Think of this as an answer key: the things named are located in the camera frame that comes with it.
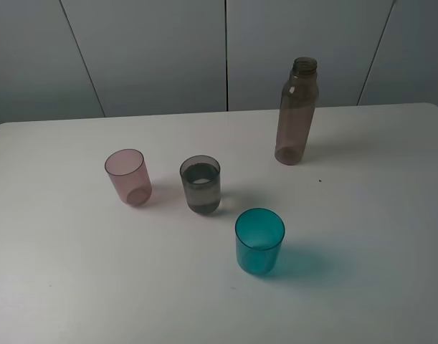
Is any translucent brown plastic bottle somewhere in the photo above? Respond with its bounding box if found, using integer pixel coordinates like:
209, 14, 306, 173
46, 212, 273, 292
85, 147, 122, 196
275, 57, 319, 166

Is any translucent teal plastic cup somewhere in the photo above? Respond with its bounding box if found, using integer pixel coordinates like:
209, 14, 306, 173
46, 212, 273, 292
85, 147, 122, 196
234, 208, 285, 275

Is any translucent pink plastic cup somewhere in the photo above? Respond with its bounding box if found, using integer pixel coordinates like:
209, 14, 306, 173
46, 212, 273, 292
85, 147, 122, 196
104, 148, 152, 206

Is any translucent grey plastic cup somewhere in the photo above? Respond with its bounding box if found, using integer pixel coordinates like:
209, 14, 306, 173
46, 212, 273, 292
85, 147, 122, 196
179, 155, 222, 215

